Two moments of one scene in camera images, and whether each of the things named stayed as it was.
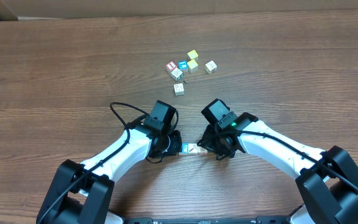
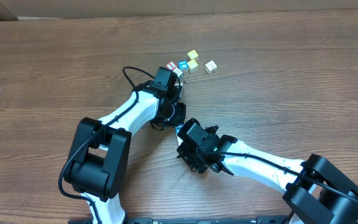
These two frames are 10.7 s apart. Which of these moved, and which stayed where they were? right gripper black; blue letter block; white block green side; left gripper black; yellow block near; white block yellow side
Moved: left gripper black; right gripper black
Stayed: yellow block near; white block green side; blue letter block; white block yellow side
